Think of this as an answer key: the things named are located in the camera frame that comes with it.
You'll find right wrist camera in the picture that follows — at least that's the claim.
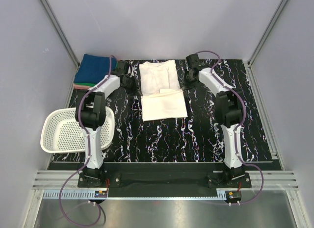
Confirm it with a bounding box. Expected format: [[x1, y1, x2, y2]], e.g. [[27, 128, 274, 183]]
[[186, 53, 209, 71]]

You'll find folded blue t-shirt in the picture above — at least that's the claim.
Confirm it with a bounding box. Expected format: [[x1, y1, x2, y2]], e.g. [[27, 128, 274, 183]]
[[74, 54, 117, 85]]

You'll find left aluminium frame post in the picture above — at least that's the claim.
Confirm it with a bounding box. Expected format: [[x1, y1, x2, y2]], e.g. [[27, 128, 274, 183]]
[[39, 0, 80, 69]]

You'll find white Coca-Cola print t-shirt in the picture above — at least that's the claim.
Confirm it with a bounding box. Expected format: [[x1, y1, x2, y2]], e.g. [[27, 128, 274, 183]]
[[139, 60, 188, 122]]

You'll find white slotted cable duct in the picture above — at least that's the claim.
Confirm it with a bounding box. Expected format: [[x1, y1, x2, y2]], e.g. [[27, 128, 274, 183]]
[[43, 190, 108, 200]]

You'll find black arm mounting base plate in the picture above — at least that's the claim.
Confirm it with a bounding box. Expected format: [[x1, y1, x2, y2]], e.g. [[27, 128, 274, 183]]
[[78, 162, 252, 189]]

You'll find aluminium frame post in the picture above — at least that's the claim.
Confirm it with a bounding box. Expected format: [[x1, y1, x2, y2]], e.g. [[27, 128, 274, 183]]
[[247, 0, 290, 67], [39, 0, 80, 69]]

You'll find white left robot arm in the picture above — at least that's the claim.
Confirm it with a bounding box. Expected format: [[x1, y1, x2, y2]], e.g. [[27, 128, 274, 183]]
[[75, 75, 138, 188]]

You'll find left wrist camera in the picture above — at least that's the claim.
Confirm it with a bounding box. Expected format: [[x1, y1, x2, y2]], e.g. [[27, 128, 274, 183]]
[[112, 60, 130, 76]]

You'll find white perforated plastic basket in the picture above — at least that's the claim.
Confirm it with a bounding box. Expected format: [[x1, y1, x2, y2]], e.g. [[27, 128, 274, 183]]
[[40, 107, 115, 153]]

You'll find folded green t-shirt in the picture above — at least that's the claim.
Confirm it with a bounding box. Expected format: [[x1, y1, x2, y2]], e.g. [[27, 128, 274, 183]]
[[75, 61, 118, 87]]

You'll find right aluminium frame post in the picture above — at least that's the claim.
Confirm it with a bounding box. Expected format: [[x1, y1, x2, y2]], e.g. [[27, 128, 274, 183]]
[[247, 0, 290, 67]]

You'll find folded pink t-shirt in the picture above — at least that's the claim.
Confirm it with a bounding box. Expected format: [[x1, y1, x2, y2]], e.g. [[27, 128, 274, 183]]
[[73, 60, 121, 90]]

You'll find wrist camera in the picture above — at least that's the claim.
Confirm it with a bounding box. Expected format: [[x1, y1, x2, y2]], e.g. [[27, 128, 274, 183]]
[[112, 60, 130, 76], [186, 53, 209, 71]]

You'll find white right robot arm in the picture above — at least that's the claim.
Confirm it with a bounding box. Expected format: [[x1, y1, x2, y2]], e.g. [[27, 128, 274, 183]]
[[183, 68, 246, 181]]

